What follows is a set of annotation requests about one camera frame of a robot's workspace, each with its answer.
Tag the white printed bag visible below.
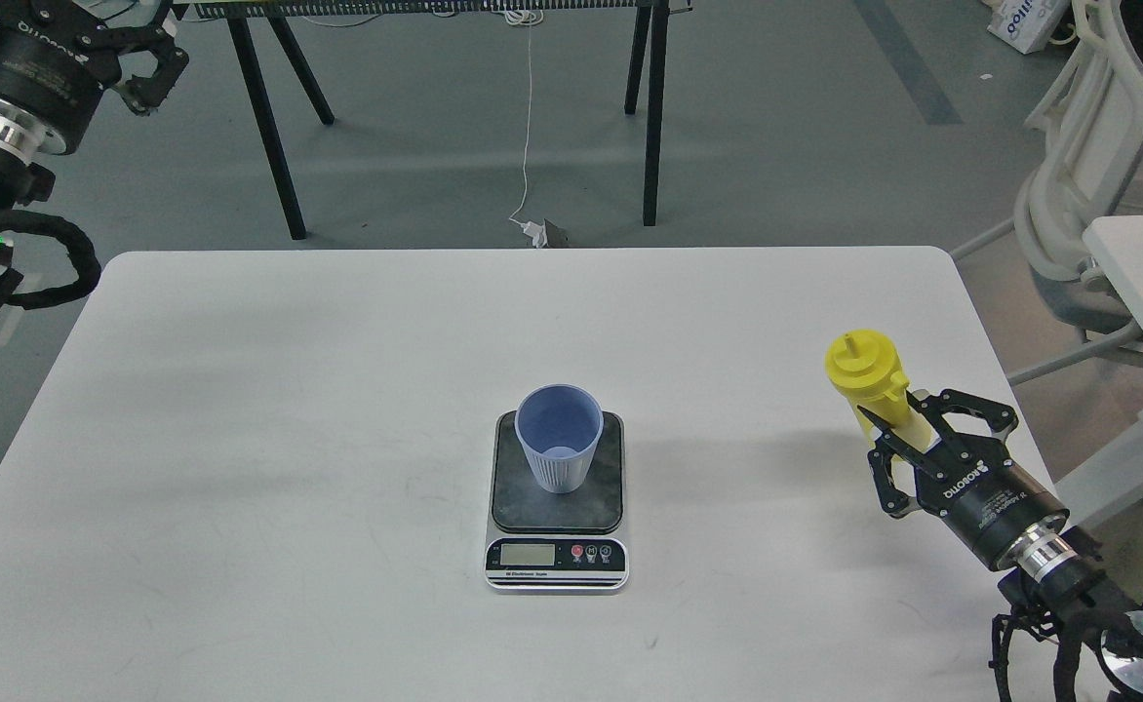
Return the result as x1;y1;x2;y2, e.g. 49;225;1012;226
986;0;1072;55

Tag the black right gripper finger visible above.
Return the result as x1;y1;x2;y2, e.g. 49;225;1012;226
909;388;1020;462
856;405;943;517

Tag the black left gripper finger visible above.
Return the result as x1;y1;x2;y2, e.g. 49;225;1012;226
94;24;190;118
0;1;109;30

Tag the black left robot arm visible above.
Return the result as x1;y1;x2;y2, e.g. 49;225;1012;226
0;1;187;310

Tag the white power adapter on floor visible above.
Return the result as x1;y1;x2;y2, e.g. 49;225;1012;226
521;220;572;249

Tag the digital kitchen scale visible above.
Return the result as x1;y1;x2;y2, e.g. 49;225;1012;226
483;410;631;595

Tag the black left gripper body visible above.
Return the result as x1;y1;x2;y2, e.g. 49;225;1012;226
0;26;120;154

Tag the white office chair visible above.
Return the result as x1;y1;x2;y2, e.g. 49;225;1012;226
951;1;1143;386

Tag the white hanging cable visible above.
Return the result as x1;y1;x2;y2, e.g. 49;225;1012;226
507;8;547;230

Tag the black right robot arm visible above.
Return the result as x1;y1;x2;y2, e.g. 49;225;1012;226
860;388;1143;701

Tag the black trestle table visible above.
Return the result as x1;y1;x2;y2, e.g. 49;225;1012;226
174;1;692;244

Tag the blue ribbed plastic cup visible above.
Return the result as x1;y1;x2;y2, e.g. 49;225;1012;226
515;385;606;494

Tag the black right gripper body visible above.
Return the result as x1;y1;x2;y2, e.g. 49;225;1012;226
918;444;1070;571

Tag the yellow squeeze bottle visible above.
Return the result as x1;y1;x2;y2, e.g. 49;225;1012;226
824;329;934;449

